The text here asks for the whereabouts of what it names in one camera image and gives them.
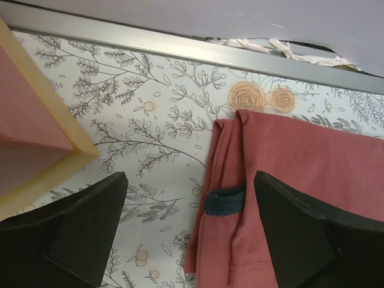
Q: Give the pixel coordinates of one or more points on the white crumpled tape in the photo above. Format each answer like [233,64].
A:
[278,48]

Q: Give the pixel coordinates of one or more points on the floral table mat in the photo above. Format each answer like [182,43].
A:
[152,117]

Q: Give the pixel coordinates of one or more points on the yellow drawer box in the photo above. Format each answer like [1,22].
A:
[84,150]

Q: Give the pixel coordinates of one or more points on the red drawer box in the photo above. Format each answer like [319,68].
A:
[31,139]

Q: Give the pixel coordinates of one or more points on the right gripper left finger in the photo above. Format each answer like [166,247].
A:
[65,243]

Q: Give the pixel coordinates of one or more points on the red folded cloth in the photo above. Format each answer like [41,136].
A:
[228,247]

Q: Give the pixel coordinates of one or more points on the aluminium back rail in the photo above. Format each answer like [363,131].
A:
[239,59]

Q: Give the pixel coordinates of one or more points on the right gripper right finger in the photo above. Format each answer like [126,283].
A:
[314,244]

